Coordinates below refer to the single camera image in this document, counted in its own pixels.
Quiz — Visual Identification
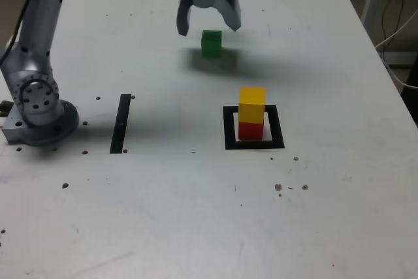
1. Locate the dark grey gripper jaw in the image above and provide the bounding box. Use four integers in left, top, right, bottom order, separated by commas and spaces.
175, 0, 199, 37

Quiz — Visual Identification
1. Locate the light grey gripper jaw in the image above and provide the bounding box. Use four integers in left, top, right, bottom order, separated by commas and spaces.
191, 0, 242, 33

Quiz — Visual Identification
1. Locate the green cube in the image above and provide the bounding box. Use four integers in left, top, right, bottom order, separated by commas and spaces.
201, 29, 223, 58

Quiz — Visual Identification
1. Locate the yellow cube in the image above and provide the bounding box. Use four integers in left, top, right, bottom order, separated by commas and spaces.
238, 86, 267, 125

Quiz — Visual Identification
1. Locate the red cube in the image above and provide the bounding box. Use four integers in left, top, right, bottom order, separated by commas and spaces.
238, 121, 264, 141

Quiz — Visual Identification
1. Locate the black tape square outline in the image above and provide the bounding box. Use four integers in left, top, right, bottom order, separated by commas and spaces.
222, 105, 285, 151

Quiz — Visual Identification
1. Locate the black tape strip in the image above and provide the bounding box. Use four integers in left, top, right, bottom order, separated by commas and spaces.
109, 93, 132, 155

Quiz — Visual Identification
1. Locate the white cable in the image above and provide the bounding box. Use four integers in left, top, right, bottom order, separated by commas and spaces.
374, 7, 418, 89

